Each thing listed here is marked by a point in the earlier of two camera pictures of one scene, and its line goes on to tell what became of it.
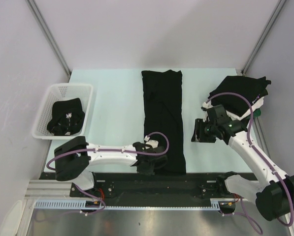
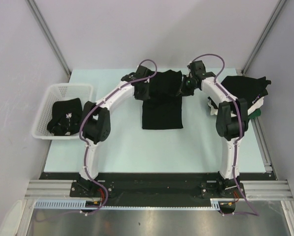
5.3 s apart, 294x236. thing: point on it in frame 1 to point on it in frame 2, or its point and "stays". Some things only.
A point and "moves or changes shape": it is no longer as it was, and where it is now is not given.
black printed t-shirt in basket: (68, 117) stays
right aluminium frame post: (279, 5) stays
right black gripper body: (210, 127) to (187, 87)
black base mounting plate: (152, 187) stays
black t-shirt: (254, 88) stays
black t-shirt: (162, 101) moves or changes shape
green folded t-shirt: (257, 113) stays
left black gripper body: (147, 170) to (144, 94)
